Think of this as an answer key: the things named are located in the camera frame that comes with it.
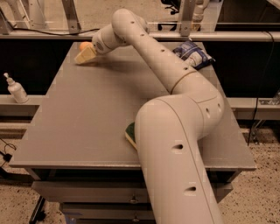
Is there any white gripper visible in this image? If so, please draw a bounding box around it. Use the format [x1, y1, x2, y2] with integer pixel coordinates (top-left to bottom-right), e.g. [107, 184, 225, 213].
[74, 24, 127, 65]

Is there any grey drawer cabinet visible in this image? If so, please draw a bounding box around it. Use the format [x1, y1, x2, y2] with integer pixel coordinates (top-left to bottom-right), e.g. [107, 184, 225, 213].
[11, 47, 256, 224]

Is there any white pump bottle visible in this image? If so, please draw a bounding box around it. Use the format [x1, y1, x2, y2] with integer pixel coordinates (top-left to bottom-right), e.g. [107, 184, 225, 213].
[3, 73, 28, 103]

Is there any orange fruit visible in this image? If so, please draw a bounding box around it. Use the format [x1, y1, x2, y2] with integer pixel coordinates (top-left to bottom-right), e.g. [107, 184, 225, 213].
[79, 41, 93, 52]

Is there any green yellow scrub sponge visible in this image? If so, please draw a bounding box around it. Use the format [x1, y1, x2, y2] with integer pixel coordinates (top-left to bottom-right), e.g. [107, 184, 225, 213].
[125, 122, 137, 148]

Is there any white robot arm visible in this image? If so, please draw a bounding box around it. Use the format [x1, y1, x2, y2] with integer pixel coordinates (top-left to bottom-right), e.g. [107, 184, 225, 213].
[75, 9, 224, 224]

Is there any metal frame bracket right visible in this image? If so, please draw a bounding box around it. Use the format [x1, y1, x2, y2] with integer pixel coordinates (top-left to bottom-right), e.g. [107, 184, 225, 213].
[178, 0, 195, 37]

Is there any black cable on ledge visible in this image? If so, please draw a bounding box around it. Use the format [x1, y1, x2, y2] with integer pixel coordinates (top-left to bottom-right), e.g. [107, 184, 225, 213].
[11, 27, 102, 37]

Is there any black floor cable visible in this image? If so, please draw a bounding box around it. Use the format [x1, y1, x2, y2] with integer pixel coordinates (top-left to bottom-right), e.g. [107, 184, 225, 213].
[0, 137, 18, 169]

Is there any metal frame bracket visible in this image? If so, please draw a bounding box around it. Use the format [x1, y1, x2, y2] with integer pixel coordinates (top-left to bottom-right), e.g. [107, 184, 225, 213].
[62, 0, 81, 34]
[178, 0, 195, 37]

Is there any blue chip bag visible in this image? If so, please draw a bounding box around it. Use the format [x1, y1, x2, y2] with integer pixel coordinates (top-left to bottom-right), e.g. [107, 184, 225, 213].
[172, 40, 214, 70]

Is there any metal frame bracket left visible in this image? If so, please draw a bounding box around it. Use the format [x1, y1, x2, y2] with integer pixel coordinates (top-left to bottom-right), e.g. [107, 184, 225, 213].
[62, 0, 81, 34]

